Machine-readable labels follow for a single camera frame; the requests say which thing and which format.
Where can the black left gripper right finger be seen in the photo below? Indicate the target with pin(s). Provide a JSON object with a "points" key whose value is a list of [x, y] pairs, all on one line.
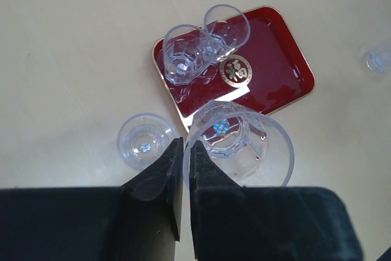
{"points": [[231, 222]]}

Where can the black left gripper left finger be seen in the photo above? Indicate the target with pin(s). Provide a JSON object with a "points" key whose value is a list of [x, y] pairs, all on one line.
{"points": [[139, 220]]}

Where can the clear faceted glass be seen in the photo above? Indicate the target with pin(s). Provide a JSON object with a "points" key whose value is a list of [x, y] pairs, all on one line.
{"points": [[227, 29], [251, 148], [143, 138], [379, 59], [187, 51]]}

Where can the red lacquer tray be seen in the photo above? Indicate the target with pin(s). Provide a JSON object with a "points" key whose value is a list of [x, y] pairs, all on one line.
{"points": [[266, 74]]}

